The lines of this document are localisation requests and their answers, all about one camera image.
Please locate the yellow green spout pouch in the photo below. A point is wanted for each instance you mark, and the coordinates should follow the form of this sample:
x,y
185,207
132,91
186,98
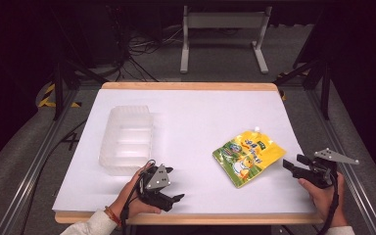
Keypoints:
x,y
246,156

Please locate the person's right hand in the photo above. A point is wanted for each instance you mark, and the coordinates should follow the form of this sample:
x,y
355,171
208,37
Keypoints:
x,y
324,200

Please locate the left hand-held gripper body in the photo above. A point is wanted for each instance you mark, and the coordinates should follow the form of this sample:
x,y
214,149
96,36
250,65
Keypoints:
x,y
158,179

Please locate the translucent plastic container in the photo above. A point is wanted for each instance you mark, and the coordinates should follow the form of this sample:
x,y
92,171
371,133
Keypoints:
x,y
127,140

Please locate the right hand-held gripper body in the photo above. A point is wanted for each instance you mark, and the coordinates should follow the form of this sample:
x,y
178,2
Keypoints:
x,y
323,173

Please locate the yellow black hazard tape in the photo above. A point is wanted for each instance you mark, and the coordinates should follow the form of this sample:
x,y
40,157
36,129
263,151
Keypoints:
x,y
47,98

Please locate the white table cover sheet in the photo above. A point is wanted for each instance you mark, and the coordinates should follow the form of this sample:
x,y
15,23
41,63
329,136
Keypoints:
x,y
189,130

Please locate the person's left hand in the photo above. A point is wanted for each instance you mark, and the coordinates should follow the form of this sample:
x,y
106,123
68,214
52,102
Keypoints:
x,y
129,199

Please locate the black metal stand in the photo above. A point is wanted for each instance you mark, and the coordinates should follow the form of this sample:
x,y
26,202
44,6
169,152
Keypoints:
x,y
58,88
324,88

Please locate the aluminium floor rail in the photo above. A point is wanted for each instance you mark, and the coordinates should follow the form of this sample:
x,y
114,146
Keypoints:
x,y
36,163
346,156

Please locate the white metal table frame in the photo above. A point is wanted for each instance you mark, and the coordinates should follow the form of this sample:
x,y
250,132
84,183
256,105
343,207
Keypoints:
x,y
225,20

